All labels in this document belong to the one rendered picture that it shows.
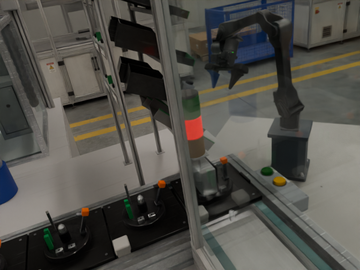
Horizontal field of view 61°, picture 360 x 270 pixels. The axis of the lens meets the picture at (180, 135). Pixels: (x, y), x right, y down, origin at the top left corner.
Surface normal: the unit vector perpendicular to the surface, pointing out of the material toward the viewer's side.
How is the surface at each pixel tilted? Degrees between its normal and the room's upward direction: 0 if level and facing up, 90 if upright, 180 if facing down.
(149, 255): 0
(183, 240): 0
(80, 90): 90
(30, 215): 0
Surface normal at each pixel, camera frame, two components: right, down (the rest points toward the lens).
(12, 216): -0.14, -0.87
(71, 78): 0.31, 0.41
